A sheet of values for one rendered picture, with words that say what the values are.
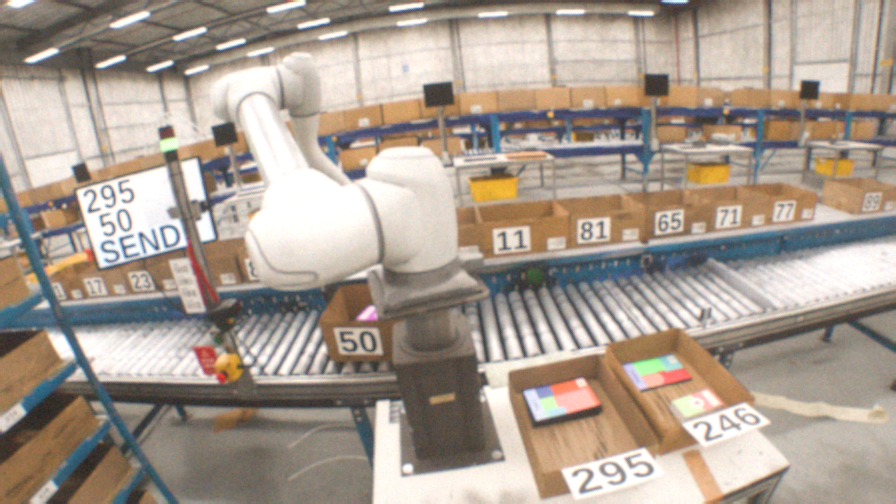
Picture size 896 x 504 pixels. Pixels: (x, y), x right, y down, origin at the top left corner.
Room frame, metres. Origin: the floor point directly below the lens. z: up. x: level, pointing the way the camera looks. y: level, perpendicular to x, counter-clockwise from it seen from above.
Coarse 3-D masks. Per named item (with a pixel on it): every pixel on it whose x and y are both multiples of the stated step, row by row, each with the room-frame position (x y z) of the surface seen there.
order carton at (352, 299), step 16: (352, 288) 1.46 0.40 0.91; (368, 288) 1.45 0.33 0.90; (336, 304) 1.37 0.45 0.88; (352, 304) 1.46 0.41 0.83; (368, 304) 1.45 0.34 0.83; (320, 320) 1.19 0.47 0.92; (336, 320) 1.33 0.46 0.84; (352, 320) 1.16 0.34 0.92; (368, 320) 1.16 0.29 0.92; (400, 320) 1.15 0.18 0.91; (384, 336) 1.15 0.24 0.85; (336, 352) 1.17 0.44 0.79; (384, 352) 1.15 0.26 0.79
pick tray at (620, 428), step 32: (512, 384) 0.83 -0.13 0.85; (544, 384) 0.90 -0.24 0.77; (608, 384) 0.81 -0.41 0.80; (608, 416) 0.73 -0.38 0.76; (640, 416) 0.63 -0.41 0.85; (544, 448) 0.66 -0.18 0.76; (576, 448) 0.64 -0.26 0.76; (608, 448) 0.62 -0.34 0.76; (640, 448) 0.59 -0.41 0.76; (544, 480) 0.52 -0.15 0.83
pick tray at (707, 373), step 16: (640, 336) 0.95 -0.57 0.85; (656, 336) 0.95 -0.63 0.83; (672, 336) 0.95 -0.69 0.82; (688, 336) 0.90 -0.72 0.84; (608, 352) 0.92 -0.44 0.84; (624, 352) 0.94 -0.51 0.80; (640, 352) 0.95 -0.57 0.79; (656, 352) 0.95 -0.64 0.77; (672, 352) 0.94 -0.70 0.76; (688, 352) 0.88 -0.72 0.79; (704, 352) 0.81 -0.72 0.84; (688, 368) 0.85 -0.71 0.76; (704, 368) 0.79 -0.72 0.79; (720, 368) 0.73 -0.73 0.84; (624, 384) 0.79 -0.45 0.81; (688, 384) 0.78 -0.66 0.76; (704, 384) 0.76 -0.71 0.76; (720, 384) 0.71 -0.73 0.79; (736, 384) 0.65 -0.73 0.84; (640, 400) 0.70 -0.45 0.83; (656, 400) 0.75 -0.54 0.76; (672, 400) 0.73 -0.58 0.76; (720, 400) 0.68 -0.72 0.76; (736, 400) 0.63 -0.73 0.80; (752, 400) 0.57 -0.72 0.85; (656, 416) 0.61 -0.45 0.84; (672, 416) 0.67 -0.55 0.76; (656, 432) 0.60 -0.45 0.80; (672, 432) 0.56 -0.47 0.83; (688, 432) 0.57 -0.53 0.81; (672, 448) 0.56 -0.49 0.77
